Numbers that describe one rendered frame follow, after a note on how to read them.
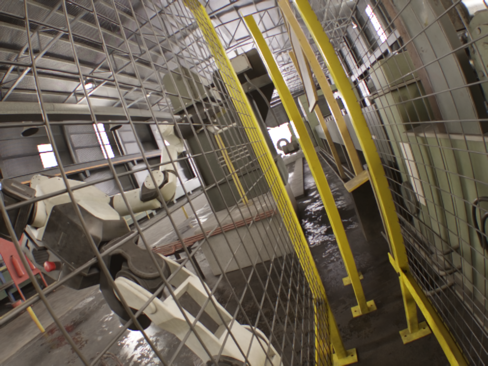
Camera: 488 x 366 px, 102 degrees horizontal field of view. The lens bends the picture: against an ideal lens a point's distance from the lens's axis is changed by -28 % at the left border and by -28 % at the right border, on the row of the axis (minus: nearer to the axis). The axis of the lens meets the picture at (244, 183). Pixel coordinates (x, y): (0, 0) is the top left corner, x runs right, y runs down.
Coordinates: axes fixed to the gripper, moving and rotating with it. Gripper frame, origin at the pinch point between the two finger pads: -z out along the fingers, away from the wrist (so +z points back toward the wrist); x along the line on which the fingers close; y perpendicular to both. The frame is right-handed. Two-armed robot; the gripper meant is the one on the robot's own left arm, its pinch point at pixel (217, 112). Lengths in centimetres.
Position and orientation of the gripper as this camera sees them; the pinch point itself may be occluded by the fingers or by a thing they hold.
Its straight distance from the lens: 112.4
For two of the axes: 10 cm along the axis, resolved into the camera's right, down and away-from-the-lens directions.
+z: -9.0, 3.6, 2.6
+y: 3.9, 9.2, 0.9
